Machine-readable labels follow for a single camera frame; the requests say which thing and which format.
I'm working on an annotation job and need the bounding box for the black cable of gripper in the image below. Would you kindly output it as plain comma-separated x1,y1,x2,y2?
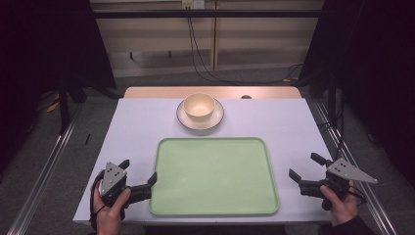
88,169,107,231
346,185,368,204

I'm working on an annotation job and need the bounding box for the wooden table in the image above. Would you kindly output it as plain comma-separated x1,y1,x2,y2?
122,85,303,100

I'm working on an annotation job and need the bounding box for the aluminium floor rail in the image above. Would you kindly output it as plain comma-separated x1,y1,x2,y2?
312,100,398,235
5,103,83,235

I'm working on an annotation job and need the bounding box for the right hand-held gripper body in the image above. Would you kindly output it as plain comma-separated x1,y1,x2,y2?
299,158,379,211

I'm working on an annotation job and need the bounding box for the person's left hand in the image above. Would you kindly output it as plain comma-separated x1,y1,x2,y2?
93,188,132,235

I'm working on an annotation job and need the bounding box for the black horizontal bar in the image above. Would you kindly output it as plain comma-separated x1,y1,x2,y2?
92,9,325,20

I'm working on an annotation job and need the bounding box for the light green tray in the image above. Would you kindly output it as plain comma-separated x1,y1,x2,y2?
148,136,281,217

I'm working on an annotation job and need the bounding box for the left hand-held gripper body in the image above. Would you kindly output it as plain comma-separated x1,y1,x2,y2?
99,162,153,211

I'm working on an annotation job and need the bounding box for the cream plate with dark rim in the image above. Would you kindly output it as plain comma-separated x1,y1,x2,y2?
175,97,225,131

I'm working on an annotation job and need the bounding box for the black wall cable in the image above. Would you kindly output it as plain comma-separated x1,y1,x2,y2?
185,6,304,86

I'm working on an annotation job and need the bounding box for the cream bowl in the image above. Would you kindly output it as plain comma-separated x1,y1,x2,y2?
182,92,216,119

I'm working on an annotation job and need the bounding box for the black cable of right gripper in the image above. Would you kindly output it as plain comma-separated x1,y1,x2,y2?
346,185,368,204

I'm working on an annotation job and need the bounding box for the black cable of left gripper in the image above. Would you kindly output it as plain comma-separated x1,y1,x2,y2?
88,169,107,231

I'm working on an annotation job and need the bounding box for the white table cover sheet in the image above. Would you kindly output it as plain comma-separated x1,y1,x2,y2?
72,97,335,227

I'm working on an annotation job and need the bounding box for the person's right hand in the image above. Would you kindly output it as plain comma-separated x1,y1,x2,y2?
319,180,359,227

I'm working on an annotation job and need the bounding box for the black curtain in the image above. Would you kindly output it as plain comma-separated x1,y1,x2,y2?
297,0,415,189
0,0,117,174

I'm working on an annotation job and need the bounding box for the white wall socket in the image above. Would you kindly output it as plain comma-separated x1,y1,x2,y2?
181,0,207,10

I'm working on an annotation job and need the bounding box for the black metal stand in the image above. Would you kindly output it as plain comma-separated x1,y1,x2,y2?
327,70,338,126
57,72,72,134

